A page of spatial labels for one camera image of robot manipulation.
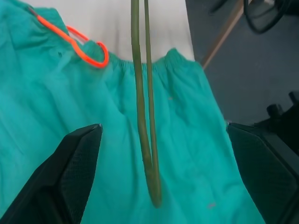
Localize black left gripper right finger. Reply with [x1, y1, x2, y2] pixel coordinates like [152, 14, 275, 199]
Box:
[225, 121, 299, 224]

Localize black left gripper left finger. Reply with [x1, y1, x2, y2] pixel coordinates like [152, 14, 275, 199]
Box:
[0, 123, 103, 224]

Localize teal green shorts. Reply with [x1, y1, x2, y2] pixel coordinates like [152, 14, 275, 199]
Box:
[0, 0, 266, 224]

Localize dark knobbed object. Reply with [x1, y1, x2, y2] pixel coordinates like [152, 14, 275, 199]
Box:
[254, 91, 299, 170]

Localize wooden clothes rack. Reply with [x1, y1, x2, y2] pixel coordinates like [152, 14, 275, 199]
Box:
[201, 0, 252, 70]

